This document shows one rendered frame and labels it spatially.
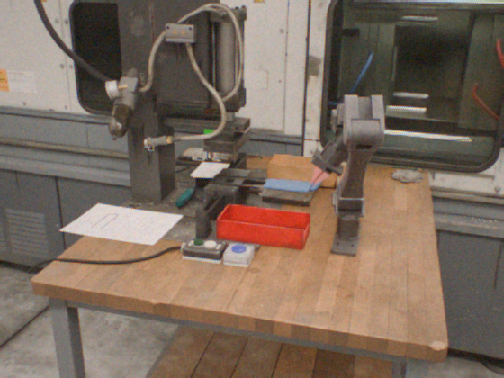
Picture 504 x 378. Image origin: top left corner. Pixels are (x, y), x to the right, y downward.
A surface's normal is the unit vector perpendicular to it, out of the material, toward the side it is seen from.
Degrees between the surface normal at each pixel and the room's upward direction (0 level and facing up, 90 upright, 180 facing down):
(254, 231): 90
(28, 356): 0
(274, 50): 90
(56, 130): 90
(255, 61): 90
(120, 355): 0
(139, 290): 0
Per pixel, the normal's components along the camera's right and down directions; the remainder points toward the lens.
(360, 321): 0.01, -0.93
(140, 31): -0.25, 0.36
